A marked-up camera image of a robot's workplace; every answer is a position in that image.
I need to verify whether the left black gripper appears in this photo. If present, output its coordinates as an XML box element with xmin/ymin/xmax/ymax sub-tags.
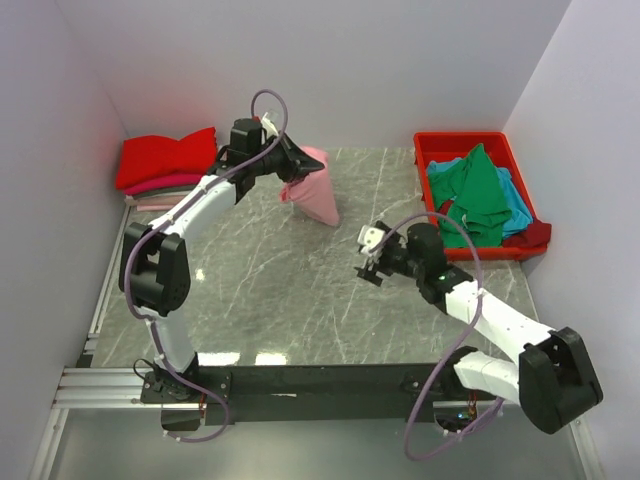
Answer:
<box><xmin>250</xmin><ymin>131</ymin><xmax>324</xmax><ymax>184</ymax></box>

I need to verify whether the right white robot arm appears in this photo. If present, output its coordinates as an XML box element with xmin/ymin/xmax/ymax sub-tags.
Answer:
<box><xmin>357</xmin><ymin>222</ymin><xmax>604</xmax><ymax>434</ymax></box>

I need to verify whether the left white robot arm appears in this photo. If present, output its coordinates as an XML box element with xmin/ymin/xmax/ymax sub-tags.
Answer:
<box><xmin>119</xmin><ymin>117</ymin><xmax>328</xmax><ymax>403</ymax></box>

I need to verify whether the green t shirt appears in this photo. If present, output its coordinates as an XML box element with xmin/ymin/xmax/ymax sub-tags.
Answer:
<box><xmin>427</xmin><ymin>143</ymin><xmax>512</xmax><ymax>248</ymax></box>

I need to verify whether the folded grey t shirt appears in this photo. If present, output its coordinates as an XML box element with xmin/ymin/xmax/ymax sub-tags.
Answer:
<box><xmin>131</xmin><ymin>184</ymin><xmax>196</xmax><ymax>199</ymax></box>

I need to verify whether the red plastic bin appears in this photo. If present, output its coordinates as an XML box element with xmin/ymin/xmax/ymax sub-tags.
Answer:
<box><xmin>413</xmin><ymin>132</ymin><xmax>550</xmax><ymax>261</ymax></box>

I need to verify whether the folded magenta t shirt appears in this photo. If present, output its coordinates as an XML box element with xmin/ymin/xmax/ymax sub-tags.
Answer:
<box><xmin>123</xmin><ymin>173</ymin><xmax>202</xmax><ymax>196</ymax></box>

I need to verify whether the blue t shirt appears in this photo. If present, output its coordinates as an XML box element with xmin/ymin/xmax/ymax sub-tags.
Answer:
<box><xmin>445</xmin><ymin>157</ymin><xmax>533</xmax><ymax>241</ymax></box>

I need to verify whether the folded red t shirt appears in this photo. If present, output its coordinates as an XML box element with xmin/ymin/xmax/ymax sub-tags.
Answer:
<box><xmin>115</xmin><ymin>127</ymin><xmax>218</xmax><ymax>190</ymax></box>

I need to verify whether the folded light pink t shirt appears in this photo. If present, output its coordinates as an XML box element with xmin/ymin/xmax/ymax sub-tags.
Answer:
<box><xmin>135</xmin><ymin>204</ymin><xmax>175</xmax><ymax>212</ymax></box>

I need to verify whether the dark red t shirt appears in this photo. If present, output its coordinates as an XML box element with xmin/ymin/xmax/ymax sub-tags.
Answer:
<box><xmin>502</xmin><ymin>219</ymin><xmax>552</xmax><ymax>249</ymax></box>

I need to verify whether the folded beige t shirt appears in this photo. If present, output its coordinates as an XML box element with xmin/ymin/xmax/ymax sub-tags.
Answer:
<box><xmin>125</xmin><ymin>192</ymin><xmax>187</xmax><ymax>206</ymax></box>

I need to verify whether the black base beam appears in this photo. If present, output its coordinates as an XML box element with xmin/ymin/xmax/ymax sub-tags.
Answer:
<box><xmin>139</xmin><ymin>362</ymin><xmax>481</xmax><ymax>426</ymax></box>

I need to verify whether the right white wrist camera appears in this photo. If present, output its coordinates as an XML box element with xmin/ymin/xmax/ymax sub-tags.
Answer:
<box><xmin>357</xmin><ymin>225</ymin><xmax>386</xmax><ymax>258</ymax></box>

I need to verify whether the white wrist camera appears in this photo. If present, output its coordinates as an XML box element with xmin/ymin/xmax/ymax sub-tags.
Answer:
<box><xmin>357</xmin><ymin>225</ymin><xmax>386</xmax><ymax>258</ymax></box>
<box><xmin>252</xmin><ymin>110</ymin><xmax>280</xmax><ymax>139</ymax></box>

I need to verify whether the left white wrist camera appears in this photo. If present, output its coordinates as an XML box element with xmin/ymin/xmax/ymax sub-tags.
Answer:
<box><xmin>252</xmin><ymin>110</ymin><xmax>280</xmax><ymax>139</ymax></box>

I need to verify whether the aluminium rail frame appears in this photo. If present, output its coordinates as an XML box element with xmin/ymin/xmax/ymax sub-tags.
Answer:
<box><xmin>34</xmin><ymin>201</ymin><xmax>602</xmax><ymax>479</ymax></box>

